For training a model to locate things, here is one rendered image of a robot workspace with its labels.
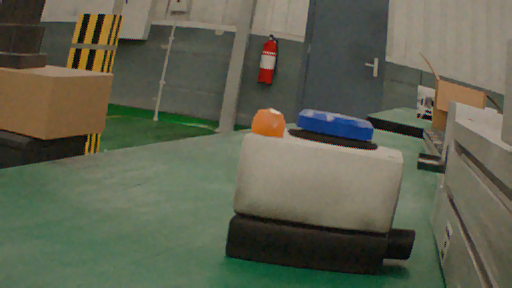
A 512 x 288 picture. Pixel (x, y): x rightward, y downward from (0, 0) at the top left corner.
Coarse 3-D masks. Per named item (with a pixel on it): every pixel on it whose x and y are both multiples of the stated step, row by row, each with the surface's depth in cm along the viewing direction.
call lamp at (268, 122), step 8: (264, 112) 49; (272, 112) 49; (256, 120) 49; (264, 120) 49; (272, 120) 49; (280, 120) 49; (256, 128) 49; (264, 128) 49; (272, 128) 49; (280, 128) 49; (280, 136) 49
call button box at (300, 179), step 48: (288, 144) 49; (336, 144) 50; (240, 192) 49; (288, 192) 49; (336, 192) 49; (384, 192) 48; (240, 240) 49; (288, 240) 49; (336, 240) 49; (384, 240) 48
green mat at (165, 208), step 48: (192, 144) 106; (240, 144) 115; (384, 144) 159; (0, 192) 51; (48, 192) 56; (96, 192) 61; (144, 192) 66; (192, 192) 71; (432, 192) 95; (0, 240) 38; (48, 240) 42; (96, 240) 46; (144, 240) 49; (192, 240) 52; (432, 240) 62
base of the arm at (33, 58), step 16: (16, 0) 89; (32, 0) 90; (0, 16) 90; (16, 16) 90; (32, 16) 91; (0, 32) 89; (16, 32) 89; (32, 32) 91; (0, 48) 89; (16, 48) 90; (32, 48) 91; (0, 64) 87; (16, 64) 87; (32, 64) 92
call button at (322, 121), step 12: (300, 120) 52; (312, 120) 51; (324, 120) 51; (336, 120) 50; (348, 120) 51; (360, 120) 52; (324, 132) 51; (336, 132) 50; (348, 132) 50; (360, 132) 51; (372, 132) 52
